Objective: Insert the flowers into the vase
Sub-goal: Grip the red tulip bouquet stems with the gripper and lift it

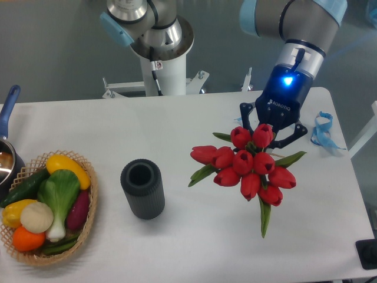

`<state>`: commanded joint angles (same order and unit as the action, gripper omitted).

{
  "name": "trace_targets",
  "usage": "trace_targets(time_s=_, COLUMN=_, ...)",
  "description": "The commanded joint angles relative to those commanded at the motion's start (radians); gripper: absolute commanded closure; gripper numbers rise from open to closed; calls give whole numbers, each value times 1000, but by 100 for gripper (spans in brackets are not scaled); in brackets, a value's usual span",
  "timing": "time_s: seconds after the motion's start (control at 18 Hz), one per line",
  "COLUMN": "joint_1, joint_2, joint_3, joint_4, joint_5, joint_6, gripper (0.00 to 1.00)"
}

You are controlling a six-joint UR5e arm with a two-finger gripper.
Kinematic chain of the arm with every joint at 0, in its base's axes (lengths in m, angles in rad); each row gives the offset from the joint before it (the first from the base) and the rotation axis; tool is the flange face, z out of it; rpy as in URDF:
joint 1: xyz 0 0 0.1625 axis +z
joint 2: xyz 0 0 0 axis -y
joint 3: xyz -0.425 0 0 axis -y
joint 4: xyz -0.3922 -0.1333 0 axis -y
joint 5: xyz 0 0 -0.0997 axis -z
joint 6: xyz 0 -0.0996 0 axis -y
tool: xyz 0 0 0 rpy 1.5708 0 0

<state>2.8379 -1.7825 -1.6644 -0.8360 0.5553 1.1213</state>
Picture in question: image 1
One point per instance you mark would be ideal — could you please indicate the white garlic bulb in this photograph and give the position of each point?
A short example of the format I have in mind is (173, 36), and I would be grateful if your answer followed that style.
(36, 217)

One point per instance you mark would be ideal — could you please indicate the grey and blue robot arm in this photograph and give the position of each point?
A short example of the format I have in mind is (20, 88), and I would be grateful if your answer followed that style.
(306, 27)

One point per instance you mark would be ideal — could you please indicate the yellow bell pepper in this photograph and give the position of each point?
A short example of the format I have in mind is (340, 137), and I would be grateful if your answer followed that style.
(12, 213)

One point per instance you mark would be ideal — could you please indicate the black device table corner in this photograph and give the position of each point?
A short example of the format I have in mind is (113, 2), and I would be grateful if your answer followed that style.
(367, 253)

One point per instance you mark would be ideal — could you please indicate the orange fruit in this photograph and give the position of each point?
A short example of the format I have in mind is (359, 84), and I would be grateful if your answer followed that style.
(24, 240)

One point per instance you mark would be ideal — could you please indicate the blue ribbon right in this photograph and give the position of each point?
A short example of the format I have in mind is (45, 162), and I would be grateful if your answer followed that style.
(321, 135)

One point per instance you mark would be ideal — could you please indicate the white metal frame right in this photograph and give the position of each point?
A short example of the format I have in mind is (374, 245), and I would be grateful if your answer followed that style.
(367, 132)

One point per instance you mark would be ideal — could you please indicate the green cucumber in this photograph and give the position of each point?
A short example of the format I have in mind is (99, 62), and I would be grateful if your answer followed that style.
(27, 189)

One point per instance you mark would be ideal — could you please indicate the dark grey ribbed vase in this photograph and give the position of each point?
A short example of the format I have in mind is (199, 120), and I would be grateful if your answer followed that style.
(142, 184)

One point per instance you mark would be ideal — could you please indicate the green bok choy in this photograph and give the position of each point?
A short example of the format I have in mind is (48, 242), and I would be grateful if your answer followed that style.
(59, 192)

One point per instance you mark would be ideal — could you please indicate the blue-handled saucepan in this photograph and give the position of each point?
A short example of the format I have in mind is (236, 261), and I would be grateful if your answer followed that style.
(11, 162)

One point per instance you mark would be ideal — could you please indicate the green pea pods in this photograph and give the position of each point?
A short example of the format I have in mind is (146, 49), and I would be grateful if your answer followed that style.
(60, 246)

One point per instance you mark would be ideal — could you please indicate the woven wicker basket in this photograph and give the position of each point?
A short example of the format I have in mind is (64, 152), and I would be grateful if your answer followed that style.
(35, 257)

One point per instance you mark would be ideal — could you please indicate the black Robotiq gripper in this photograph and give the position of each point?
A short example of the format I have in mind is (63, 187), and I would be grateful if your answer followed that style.
(280, 104)

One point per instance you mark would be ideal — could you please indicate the red tulip bouquet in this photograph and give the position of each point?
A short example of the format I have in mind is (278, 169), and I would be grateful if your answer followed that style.
(247, 163)

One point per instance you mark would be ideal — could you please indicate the purple sweet potato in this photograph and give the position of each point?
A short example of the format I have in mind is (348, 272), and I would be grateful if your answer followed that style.
(79, 211)

